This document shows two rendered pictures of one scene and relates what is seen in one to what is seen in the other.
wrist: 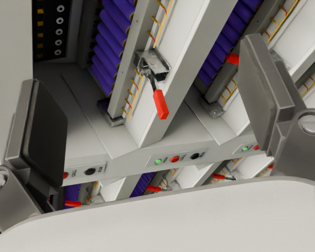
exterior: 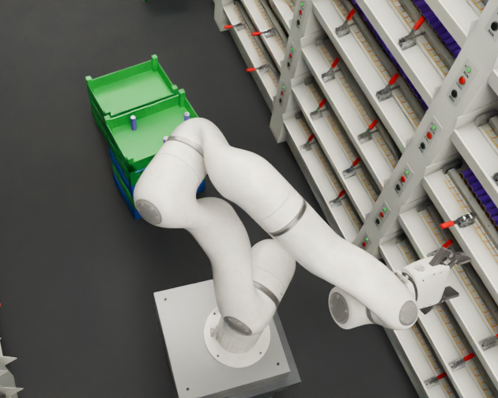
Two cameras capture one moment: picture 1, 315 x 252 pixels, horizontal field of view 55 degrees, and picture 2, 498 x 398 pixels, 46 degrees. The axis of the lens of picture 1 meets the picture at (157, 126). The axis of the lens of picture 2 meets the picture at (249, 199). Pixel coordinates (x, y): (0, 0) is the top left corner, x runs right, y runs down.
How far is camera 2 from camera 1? 126 cm
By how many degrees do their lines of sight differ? 33
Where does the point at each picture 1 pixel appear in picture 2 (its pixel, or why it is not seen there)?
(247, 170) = (352, 184)
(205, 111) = (422, 200)
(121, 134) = (435, 169)
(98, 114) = (454, 158)
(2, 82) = (488, 185)
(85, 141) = (443, 155)
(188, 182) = (368, 152)
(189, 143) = (409, 194)
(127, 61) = (474, 207)
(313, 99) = (397, 253)
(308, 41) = not seen: hidden behind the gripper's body
